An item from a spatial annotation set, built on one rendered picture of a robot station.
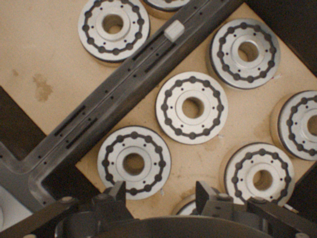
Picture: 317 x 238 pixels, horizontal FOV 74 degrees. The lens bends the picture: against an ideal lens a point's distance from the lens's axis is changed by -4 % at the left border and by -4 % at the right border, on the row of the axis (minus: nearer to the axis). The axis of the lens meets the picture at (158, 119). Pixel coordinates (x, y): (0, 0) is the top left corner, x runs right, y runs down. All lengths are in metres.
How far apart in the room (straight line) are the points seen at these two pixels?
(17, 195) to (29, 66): 0.22
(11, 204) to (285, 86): 0.48
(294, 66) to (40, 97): 0.40
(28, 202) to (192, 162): 0.29
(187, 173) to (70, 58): 0.25
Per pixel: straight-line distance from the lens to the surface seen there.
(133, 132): 0.30
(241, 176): 0.33
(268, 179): 0.36
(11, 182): 0.47
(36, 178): 0.27
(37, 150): 0.26
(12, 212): 0.45
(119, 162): 0.30
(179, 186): 0.34
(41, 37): 0.39
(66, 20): 0.39
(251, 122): 0.36
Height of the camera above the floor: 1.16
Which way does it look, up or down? 88 degrees down
